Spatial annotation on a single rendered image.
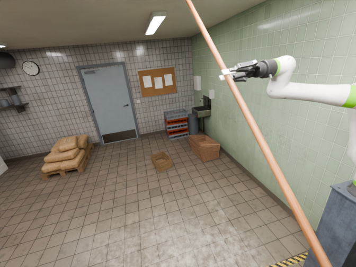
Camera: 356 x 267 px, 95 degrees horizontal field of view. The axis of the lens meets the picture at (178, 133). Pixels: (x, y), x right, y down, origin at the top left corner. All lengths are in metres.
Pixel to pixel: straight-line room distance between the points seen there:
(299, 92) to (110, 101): 4.36
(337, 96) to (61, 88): 4.98
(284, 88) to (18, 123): 5.57
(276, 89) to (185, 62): 4.05
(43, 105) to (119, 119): 1.82
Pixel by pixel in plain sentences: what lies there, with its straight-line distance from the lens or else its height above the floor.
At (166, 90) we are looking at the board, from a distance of 4.87.
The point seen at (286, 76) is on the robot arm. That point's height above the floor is 1.91.
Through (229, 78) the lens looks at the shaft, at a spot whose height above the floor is 1.94.
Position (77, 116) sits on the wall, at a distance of 5.15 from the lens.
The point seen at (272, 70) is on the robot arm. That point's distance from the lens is 1.02.
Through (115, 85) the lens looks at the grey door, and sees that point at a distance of 4.77.
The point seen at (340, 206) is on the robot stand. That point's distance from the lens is 1.54.
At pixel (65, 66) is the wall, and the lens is 4.99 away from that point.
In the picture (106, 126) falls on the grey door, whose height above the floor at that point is 0.54.
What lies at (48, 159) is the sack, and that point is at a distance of 4.45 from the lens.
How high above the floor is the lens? 2.04
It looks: 24 degrees down
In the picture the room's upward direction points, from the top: 6 degrees counter-clockwise
